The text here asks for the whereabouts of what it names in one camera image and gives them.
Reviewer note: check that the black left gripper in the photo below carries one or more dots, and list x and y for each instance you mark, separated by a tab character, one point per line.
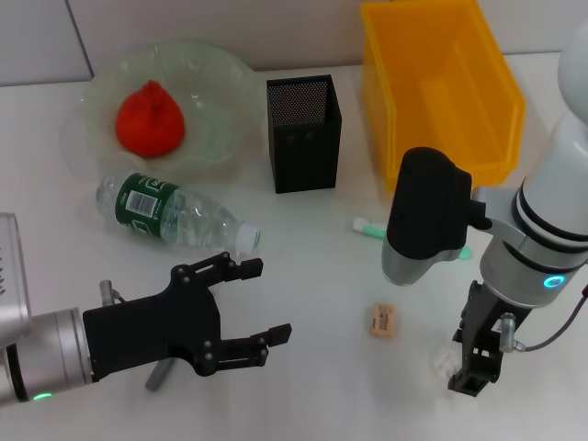
151	331

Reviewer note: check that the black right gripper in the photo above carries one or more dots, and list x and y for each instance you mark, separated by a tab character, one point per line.
489	321

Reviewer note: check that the white paper ball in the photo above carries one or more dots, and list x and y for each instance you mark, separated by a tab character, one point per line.
443	363

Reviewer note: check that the clear green-label water bottle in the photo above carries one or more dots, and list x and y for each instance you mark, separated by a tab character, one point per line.
184	216

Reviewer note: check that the green utility knife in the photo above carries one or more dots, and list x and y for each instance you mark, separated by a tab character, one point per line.
367	226

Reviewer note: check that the red-orange toy orange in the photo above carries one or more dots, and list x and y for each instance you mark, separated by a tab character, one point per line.
149	124

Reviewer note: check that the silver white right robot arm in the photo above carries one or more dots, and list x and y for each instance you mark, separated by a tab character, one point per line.
551	197

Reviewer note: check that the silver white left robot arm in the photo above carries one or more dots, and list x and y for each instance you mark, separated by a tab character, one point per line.
50	349

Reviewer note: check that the beige eraser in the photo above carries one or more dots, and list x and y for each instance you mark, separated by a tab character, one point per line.
382	320

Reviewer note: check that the grey pen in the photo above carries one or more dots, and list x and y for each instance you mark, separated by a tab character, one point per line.
158	374

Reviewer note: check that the black mesh pen holder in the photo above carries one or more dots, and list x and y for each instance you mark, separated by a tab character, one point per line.
308	156

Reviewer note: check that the pale green glass fruit plate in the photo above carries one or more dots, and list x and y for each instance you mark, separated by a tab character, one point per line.
211	115

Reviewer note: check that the yellow plastic bin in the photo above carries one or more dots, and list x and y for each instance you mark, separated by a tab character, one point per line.
436	69

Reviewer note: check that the right wrist camera housing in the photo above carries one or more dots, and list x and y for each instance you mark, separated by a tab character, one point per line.
427	211

